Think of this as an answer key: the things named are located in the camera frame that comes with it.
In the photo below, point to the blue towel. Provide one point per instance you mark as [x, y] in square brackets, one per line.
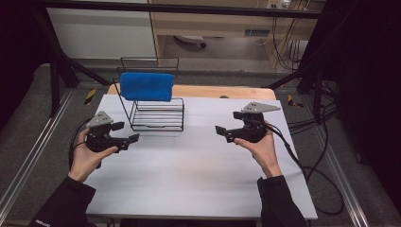
[146, 86]

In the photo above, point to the person's left hand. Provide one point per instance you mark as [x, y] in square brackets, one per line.
[83, 160]

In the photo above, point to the aluminium rail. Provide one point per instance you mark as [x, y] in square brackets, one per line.
[342, 176]
[34, 148]

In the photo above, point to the light wooden desk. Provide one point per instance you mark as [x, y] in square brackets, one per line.
[220, 23]

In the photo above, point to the dark curtain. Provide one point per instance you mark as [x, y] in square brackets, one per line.
[369, 78]
[19, 56]

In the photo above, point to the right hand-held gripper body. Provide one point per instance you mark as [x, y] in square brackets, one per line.
[253, 126]

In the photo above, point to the white chair base with caster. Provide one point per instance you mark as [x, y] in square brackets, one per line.
[189, 39]

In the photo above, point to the black frame stand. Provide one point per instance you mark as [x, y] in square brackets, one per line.
[317, 91]
[55, 72]

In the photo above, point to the person's right hand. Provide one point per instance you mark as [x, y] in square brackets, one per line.
[265, 154]

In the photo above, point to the wooden table board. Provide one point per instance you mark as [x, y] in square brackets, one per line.
[220, 92]

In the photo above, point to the white power strip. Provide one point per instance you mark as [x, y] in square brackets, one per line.
[278, 3]

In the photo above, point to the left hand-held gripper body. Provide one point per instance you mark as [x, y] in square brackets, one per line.
[99, 138]

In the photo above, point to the white cabinet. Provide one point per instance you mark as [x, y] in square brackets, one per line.
[101, 33]

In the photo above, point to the black frame crossbar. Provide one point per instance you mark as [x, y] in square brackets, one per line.
[189, 8]

